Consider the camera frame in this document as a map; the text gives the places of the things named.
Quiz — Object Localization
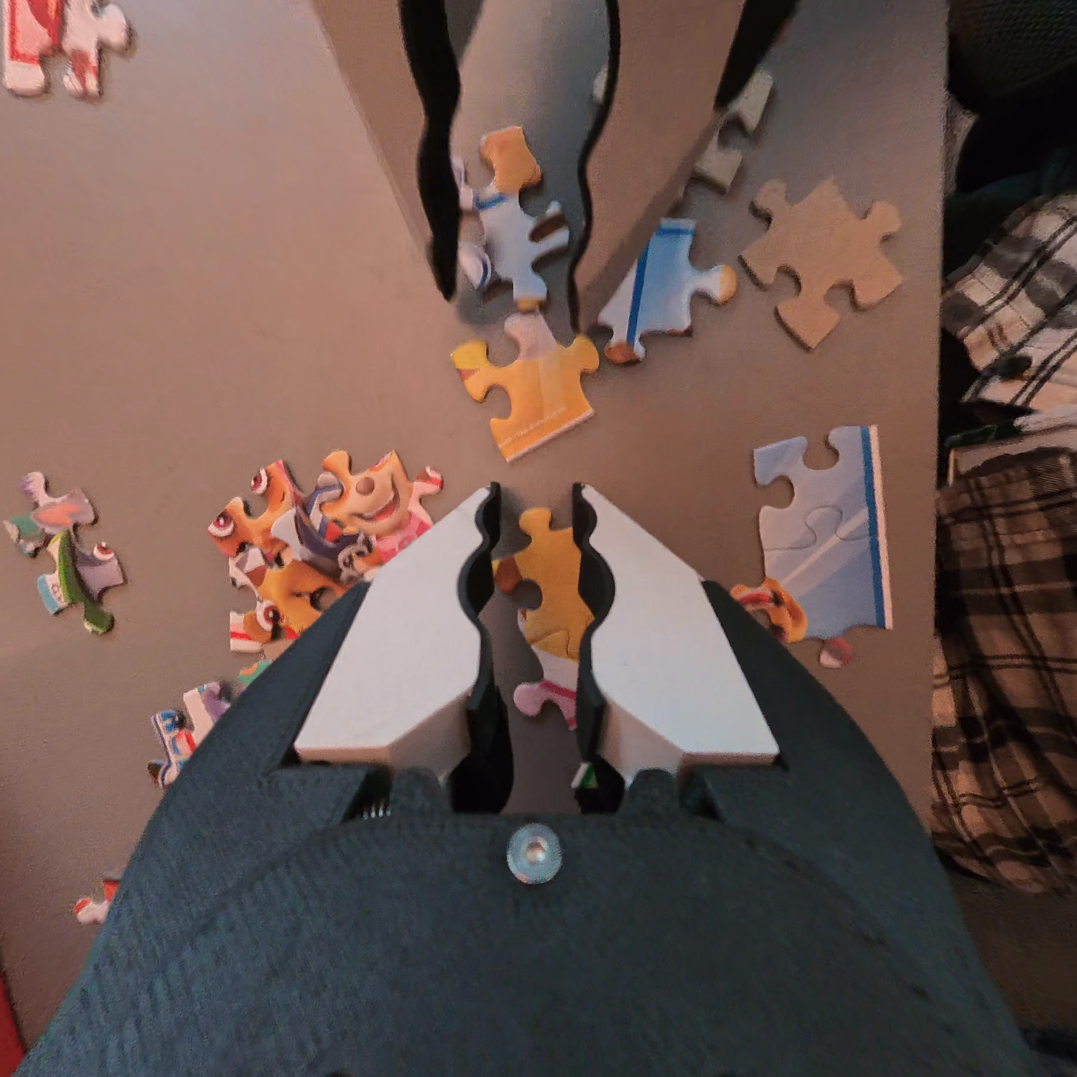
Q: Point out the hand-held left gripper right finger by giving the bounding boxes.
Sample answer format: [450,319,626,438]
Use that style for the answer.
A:
[572,482,781,814]

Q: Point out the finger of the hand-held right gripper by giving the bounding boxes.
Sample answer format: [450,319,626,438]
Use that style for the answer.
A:
[572,0,745,331]
[311,0,462,302]

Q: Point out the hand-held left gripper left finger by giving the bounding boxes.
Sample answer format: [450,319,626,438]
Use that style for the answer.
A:
[294,482,514,814]

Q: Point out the pile of puzzle pieces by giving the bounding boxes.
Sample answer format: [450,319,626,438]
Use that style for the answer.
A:
[147,450,444,789]

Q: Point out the yellow pink corner puzzle piece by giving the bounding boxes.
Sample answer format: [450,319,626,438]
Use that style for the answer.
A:
[512,623,590,731]

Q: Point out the blue white red-striped puzzle piece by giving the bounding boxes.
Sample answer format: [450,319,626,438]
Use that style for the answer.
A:
[596,217,740,366]

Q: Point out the white puzzle piece orange knob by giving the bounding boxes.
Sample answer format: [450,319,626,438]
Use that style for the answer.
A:
[450,126,573,307]

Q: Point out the brown cardboard puzzle piece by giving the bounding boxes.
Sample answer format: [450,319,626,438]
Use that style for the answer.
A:
[739,177,904,351]

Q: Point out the grey desk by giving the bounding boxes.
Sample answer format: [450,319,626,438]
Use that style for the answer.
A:
[0,0,950,1070]

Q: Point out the grey cardboard puzzle piece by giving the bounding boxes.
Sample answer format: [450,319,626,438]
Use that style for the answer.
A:
[683,66,775,196]

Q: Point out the blue sky puzzle section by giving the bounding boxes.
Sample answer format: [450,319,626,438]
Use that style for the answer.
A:
[730,425,895,670]

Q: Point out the green purple joined puzzle pieces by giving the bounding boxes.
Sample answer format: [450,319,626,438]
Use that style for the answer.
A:
[2,471,127,637]

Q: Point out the plaid clothing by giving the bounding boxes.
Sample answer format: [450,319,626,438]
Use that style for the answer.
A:
[929,192,1077,895]

